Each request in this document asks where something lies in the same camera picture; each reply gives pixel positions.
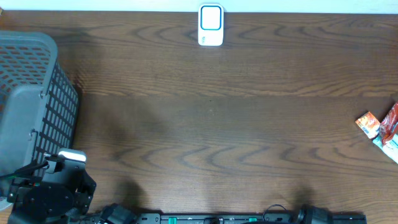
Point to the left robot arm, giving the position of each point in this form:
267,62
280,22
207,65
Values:
59,190

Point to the red chocolate bar wrapper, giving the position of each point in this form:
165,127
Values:
388,125

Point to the white barcode scanner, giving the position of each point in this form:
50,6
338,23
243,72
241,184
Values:
210,25

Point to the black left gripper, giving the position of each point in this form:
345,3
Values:
87,188

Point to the black mounting rail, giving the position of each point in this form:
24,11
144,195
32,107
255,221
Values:
275,214

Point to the small orange box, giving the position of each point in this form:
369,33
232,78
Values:
369,124

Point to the grey plastic mesh basket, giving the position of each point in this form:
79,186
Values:
39,104

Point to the teal wet wipes pack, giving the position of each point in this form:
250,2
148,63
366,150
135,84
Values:
389,149

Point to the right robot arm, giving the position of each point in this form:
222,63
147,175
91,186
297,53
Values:
313,215

